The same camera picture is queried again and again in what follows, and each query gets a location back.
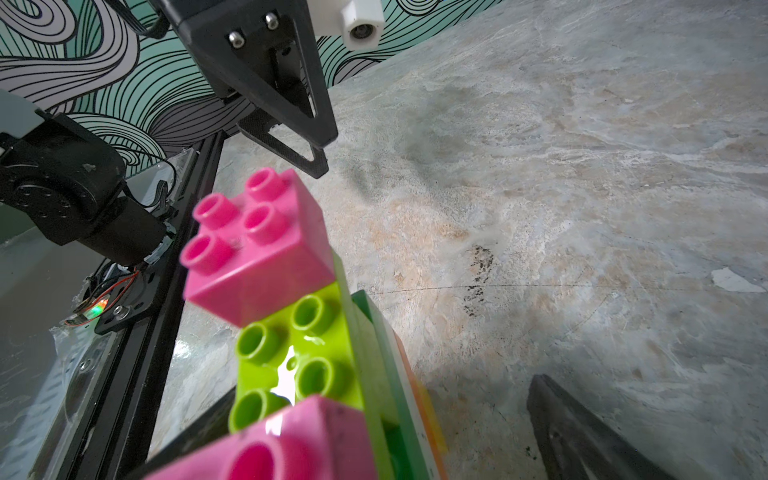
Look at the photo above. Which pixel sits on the dark green long lego brick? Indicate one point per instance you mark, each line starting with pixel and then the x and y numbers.
pixel 391 431

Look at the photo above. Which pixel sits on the white slotted cable duct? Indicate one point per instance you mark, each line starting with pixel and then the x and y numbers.
pixel 35 415

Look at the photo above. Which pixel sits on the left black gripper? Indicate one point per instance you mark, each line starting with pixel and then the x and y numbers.
pixel 266 53

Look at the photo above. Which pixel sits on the lime green long lego brick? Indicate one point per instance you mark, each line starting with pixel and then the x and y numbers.
pixel 311 347

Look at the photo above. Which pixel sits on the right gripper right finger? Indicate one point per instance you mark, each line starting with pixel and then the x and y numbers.
pixel 575 444

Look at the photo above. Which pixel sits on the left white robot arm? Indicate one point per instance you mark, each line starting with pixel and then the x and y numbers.
pixel 72 184

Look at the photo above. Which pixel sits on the orange long lego brick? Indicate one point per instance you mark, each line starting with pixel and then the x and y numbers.
pixel 434 432

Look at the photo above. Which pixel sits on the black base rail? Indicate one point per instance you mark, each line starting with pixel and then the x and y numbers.
pixel 114 434

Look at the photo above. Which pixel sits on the white lego brick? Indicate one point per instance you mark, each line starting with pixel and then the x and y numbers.
pixel 423 432

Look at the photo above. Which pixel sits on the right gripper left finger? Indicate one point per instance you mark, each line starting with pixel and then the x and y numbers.
pixel 211 426

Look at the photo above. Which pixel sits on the pink lego brick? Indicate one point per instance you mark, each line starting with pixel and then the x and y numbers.
pixel 317 438
pixel 259 251

